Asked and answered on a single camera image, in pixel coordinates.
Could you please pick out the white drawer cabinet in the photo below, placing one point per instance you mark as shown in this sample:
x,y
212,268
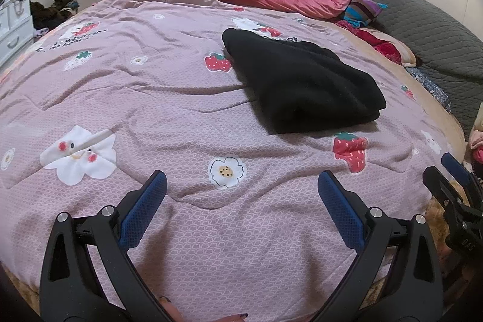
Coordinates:
x,y
15,27

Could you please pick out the striped colourful pillow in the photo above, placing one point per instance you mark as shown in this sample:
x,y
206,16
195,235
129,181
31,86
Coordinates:
x,y
362,10

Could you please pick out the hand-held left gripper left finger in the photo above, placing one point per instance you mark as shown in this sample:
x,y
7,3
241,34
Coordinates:
x,y
145,209

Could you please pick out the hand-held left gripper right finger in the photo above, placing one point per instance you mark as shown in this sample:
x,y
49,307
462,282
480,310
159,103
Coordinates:
x,y
341,210

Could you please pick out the red floral pillow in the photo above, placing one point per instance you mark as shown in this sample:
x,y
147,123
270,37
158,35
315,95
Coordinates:
x,y
381,46

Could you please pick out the beige fluffy blanket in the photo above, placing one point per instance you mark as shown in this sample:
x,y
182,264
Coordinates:
x,y
436,216

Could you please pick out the black sweater with orange cuffs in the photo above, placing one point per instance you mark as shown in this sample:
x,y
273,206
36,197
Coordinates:
x,y
302,88

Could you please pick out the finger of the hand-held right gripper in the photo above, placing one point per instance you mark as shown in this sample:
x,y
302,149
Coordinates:
x,y
441,186
456,167

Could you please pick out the person's left hand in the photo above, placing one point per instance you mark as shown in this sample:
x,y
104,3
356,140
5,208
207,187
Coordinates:
x,y
169,310

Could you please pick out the grey quilted headboard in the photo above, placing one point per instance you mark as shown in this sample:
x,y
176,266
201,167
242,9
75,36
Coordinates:
x,y
434,27

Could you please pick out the beige bed sheet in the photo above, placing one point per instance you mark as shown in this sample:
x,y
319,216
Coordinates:
x,y
426,110

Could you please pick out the blue floral cloth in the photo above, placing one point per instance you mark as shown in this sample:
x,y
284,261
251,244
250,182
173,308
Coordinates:
x,y
430,84

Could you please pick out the pink soft item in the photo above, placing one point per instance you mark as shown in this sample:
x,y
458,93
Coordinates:
x,y
477,152

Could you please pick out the pink strawberry print quilt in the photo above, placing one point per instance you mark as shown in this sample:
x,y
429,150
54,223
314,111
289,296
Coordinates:
x,y
169,99

